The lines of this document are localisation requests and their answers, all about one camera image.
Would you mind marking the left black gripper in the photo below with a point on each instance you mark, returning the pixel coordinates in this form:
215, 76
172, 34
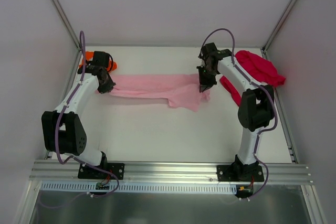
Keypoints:
106, 83

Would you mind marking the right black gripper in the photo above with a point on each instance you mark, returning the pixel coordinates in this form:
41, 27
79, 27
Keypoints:
205, 76

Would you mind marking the light pink t shirt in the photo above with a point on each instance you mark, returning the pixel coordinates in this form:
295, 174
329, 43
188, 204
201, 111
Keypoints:
180, 90

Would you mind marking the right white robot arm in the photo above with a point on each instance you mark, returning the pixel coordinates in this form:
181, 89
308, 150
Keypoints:
255, 111

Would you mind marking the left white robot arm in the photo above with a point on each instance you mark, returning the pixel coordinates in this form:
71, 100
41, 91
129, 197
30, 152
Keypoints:
62, 127

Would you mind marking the orange t shirt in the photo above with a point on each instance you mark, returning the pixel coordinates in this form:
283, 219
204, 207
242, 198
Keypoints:
101, 59

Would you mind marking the magenta t shirt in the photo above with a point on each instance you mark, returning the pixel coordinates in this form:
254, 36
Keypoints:
260, 69

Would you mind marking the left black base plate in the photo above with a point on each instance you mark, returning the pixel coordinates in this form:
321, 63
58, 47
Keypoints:
86, 172

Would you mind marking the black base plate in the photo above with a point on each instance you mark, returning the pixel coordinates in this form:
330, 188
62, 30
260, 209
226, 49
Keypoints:
86, 172
236, 173

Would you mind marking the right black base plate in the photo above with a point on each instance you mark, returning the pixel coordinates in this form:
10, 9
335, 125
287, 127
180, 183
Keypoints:
236, 173

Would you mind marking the aluminium mounting rail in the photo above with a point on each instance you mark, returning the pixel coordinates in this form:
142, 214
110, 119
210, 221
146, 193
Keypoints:
172, 172

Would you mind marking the white slotted cable duct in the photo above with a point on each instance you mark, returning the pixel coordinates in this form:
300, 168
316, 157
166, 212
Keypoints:
226, 189

